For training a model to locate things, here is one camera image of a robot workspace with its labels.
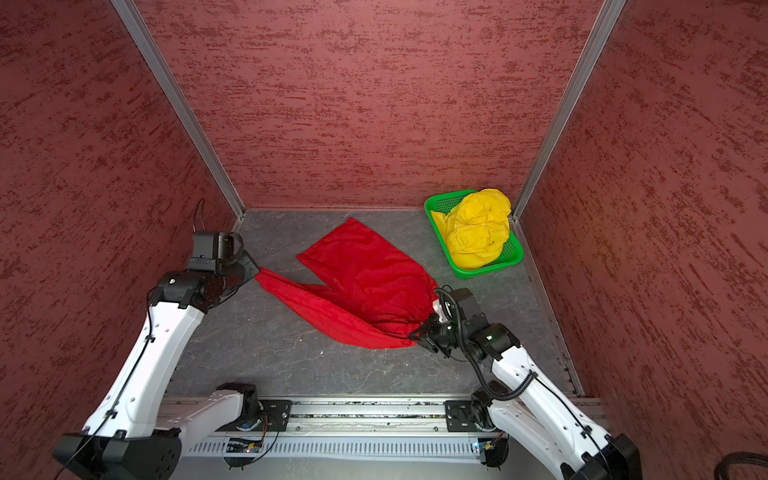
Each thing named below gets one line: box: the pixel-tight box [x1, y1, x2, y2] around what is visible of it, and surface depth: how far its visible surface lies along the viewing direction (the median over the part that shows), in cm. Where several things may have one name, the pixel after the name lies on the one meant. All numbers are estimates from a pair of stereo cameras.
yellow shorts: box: [430, 188, 512, 270], surface depth 108 cm
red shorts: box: [255, 218, 439, 348], surface depth 99 cm
